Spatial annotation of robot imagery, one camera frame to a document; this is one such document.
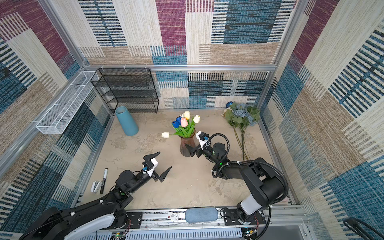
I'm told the black cable loop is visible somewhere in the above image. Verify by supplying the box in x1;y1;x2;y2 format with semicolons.
342;217;384;240

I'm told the white wire mesh basket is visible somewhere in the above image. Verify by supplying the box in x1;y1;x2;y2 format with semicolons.
36;71;95;135

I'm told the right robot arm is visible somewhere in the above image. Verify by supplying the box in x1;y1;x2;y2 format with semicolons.
184;131;289;224

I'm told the pink tulip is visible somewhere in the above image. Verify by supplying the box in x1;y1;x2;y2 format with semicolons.
181;118;189;138

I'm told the white stapler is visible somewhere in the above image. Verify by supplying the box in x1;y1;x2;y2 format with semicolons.
91;181;102;193

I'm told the blue hydrangea bunch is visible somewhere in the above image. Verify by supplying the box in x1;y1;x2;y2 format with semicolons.
222;102;261;161

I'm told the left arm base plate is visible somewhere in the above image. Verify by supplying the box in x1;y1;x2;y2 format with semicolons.
102;212;143;230

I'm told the white tulip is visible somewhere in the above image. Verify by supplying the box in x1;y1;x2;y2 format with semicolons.
161;132;184;139

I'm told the teal ceramic vase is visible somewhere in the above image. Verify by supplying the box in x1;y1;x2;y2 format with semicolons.
115;106;139;136

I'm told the yellow tulip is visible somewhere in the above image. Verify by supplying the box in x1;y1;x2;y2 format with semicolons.
184;111;191;120

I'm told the black marker pen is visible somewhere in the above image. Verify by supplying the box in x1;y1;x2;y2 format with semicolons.
100;168;108;194

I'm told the black wire shelf rack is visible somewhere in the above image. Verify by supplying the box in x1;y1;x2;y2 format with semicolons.
91;68;159;113

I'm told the red glass vase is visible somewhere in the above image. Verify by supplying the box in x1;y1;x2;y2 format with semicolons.
180;131;196;157

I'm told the blue-grey sponge pad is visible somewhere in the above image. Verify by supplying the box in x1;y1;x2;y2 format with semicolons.
185;207;218;223

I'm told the white label tag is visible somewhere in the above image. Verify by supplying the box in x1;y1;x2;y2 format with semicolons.
167;212;180;222

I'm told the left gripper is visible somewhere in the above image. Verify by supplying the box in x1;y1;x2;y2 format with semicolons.
128;152;171;195

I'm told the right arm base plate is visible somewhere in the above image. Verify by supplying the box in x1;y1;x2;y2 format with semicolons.
220;208;266;226

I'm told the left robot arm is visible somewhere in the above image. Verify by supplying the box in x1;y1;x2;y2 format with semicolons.
21;152;169;240

